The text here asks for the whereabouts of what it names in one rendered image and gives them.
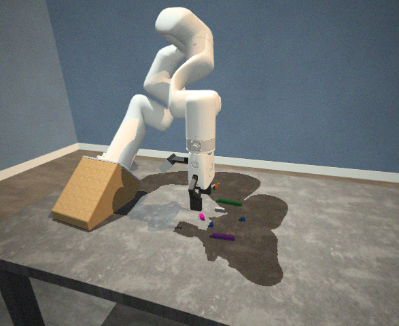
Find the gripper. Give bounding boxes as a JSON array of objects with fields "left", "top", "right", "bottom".
[{"left": 186, "top": 148, "right": 215, "bottom": 211}]

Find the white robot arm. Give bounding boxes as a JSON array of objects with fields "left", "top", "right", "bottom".
[{"left": 97, "top": 7, "right": 221, "bottom": 169}]

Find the green rod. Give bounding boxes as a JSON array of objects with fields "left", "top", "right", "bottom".
[{"left": 218, "top": 198, "right": 242, "bottom": 206}]

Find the purple rod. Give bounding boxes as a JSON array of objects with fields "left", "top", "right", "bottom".
[{"left": 212, "top": 233, "right": 235, "bottom": 241}]

